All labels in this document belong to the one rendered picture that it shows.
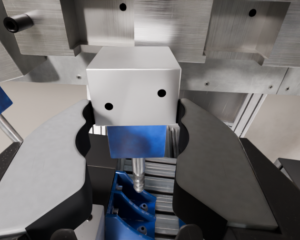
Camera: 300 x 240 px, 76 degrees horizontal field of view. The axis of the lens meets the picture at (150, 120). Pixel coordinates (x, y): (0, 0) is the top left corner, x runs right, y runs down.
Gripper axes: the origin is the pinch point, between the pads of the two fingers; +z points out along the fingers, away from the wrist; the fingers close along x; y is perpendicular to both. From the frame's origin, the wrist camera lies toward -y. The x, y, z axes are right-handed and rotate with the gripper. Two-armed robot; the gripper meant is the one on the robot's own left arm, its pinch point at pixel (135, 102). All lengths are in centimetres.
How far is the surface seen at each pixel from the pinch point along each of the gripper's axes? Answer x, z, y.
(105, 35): -2.9, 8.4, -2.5
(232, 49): 8.6, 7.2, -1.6
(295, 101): 93, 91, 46
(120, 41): -1.5, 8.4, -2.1
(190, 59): 4.4, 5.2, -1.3
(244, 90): 14.7, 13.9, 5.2
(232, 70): 12.4, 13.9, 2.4
